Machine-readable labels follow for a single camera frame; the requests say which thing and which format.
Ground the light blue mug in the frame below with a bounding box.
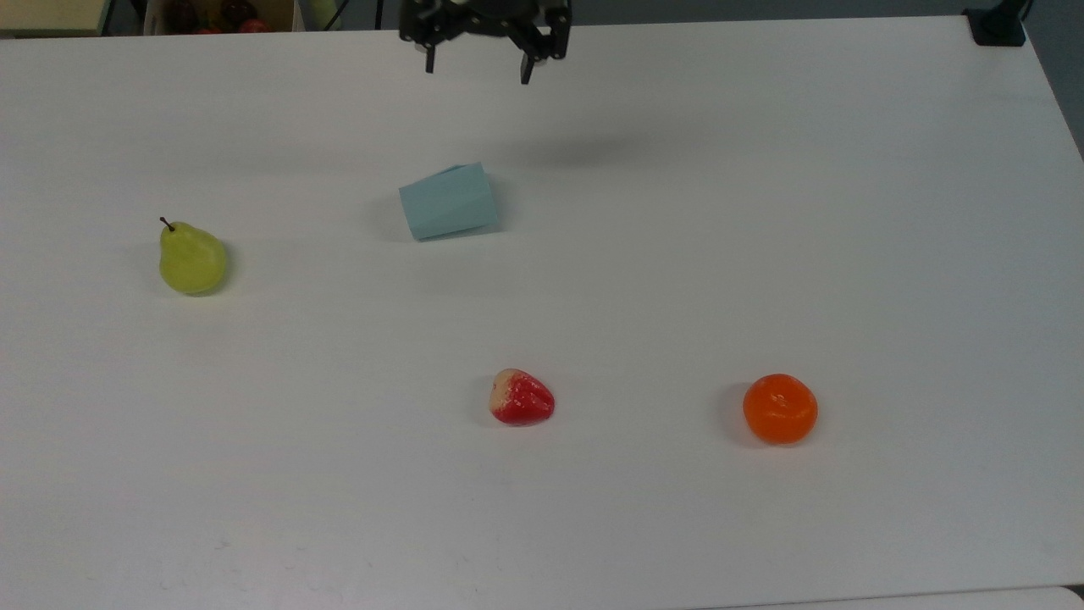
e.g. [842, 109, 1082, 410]
[398, 163, 501, 241]

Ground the cardboard box of fruit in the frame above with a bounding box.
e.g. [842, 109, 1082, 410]
[144, 0, 296, 36]

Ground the wooden furniture piece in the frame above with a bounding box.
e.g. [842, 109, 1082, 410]
[0, 0, 114, 39]

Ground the green pear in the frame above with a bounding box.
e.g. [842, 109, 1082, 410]
[158, 217, 229, 296]

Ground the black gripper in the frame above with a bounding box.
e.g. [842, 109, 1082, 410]
[399, 0, 572, 86]

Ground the orange tangerine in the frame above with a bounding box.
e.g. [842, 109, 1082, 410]
[743, 374, 819, 446]

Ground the red strawberry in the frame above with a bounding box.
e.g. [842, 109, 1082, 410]
[489, 369, 556, 426]

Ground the black table clamp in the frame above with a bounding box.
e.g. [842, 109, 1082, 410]
[963, 0, 1036, 47]

